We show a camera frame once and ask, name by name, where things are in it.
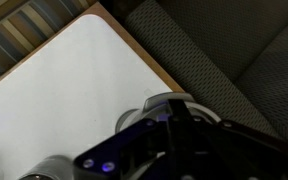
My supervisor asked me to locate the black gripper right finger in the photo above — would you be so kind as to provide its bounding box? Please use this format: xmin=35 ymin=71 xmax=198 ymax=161
xmin=177 ymin=98 xmax=288 ymax=180

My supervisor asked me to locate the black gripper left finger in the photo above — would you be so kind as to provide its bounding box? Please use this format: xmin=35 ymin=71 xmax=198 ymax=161
xmin=72 ymin=98 xmax=178 ymax=180

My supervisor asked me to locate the black lidded steel tumbler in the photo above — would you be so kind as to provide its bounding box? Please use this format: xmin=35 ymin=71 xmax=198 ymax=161
xmin=18 ymin=154 xmax=76 ymax=180

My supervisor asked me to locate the dark grey fabric sofa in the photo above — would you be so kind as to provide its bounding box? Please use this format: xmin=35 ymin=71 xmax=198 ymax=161
xmin=98 ymin=0 xmax=288 ymax=148

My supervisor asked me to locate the white square table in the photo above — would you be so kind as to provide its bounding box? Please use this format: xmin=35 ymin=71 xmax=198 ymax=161
xmin=0 ymin=1 xmax=185 ymax=95

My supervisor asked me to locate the striped sofa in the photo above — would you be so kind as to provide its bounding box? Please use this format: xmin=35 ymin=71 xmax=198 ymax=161
xmin=0 ymin=0 xmax=98 ymax=90

